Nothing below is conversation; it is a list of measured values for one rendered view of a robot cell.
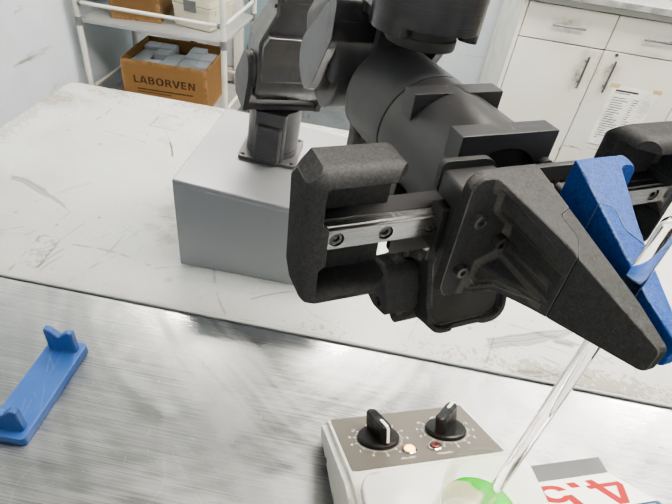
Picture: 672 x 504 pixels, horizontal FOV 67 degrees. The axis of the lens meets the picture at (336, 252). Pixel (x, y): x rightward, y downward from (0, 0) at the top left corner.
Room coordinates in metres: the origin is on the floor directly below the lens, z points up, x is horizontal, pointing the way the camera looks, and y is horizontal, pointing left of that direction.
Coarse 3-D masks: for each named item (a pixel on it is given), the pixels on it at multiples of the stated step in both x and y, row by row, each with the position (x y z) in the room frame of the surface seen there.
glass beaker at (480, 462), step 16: (480, 448) 0.15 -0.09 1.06; (448, 464) 0.14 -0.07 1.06; (464, 464) 0.14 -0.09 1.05; (480, 464) 0.15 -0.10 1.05; (496, 464) 0.15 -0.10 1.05; (448, 480) 0.14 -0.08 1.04; (512, 480) 0.14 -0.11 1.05; (528, 480) 0.14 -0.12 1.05; (512, 496) 0.14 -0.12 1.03; (528, 496) 0.13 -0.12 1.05; (544, 496) 0.13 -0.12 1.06
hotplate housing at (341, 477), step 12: (324, 432) 0.22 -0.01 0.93; (324, 444) 0.22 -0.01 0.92; (336, 444) 0.20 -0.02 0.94; (336, 456) 0.19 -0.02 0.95; (336, 468) 0.18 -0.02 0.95; (348, 468) 0.18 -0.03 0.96; (384, 468) 0.18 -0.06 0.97; (396, 468) 0.18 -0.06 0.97; (336, 480) 0.18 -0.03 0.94; (348, 480) 0.17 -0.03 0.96; (360, 480) 0.17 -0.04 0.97; (336, 492) 0.17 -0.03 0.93; (348, 492) 0.16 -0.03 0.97
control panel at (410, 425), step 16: (384, 416) 0.24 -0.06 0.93; (400, 416) 0.24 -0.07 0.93; (416, 416) 0.25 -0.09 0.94; (432, 416) 0.25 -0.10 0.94; (464, 416) 0.25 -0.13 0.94; (336, 432) 0.22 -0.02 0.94; (352, 432) 0.22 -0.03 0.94; (400, 432) 0.22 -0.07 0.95; (416, 432) 0.22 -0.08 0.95; (480, 432) 0.23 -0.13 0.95; (352, 448) 0.20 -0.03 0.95; (368, 448) 0.20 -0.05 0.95; (400, 448) 0.20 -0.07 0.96; (416, 448) 0.20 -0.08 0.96; (432, 448) 0.20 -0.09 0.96; (448, 448) 0.21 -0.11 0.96; (464, 448) 0.21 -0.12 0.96; (496, 448) 0.21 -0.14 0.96; (352, 464) 0.18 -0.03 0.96; (368, 464) 0.18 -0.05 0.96; (384, 464) 0.18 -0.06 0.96; (400, 464) 0.18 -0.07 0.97
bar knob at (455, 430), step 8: (448, 408) 0.24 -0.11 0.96; (456, 408) 0.24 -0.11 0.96; (440, 416) 0.23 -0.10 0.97; (448, 416) 0.23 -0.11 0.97; (456, 416) 0.24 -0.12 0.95; (432, 424) 0.23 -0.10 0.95; (440, 424) 0.22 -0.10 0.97; (448, 424) 0.23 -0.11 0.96; (456, 424) 0.23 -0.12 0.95; (432, 432) 0.22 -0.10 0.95; (440, 432) 0.22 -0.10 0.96; (448, 432) 0.22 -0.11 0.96; (456, 432) 0.22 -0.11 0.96; (464, 432) 0.22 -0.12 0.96; (448, 440) 0.21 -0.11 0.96; (456, 440) 0.22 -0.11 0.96
